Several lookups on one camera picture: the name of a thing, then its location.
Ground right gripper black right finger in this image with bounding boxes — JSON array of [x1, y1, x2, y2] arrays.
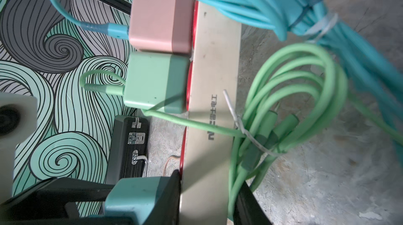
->
[[233, 182, 272, 225]]

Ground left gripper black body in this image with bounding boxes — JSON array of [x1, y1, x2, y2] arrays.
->
[[0, 177, 115, 225]]

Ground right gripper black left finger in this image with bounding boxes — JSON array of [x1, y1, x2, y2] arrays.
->
[[155, 169, 181, 225]]

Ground teal USB charger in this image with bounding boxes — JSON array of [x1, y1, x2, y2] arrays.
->
[[103, 177, 170, 225]]

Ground beige power strip red sockets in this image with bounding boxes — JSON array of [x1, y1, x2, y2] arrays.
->
[[179, 3, 241, 225]]

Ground teal USB cable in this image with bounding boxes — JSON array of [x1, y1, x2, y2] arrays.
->
[[48, 0, 403, 118]]

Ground green USB charger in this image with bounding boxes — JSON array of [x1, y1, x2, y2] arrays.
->
[[123, 51, 190, 114]]

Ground pink USB charger right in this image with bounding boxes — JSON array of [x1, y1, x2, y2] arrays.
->
[[129, 0, 195, 54]]

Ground light green USB cable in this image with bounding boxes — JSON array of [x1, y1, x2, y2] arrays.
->
[[79, 43, 403, 221]]

